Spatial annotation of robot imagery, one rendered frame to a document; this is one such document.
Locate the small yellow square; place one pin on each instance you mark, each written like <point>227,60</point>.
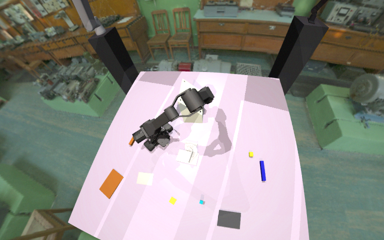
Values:
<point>172,200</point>

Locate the brown rectangular block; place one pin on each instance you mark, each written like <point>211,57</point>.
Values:
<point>132,141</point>

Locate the blue rectangular bar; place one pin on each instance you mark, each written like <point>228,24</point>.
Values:
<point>262,171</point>

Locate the brown flat rectangular plate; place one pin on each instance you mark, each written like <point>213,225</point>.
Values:
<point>111,183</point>

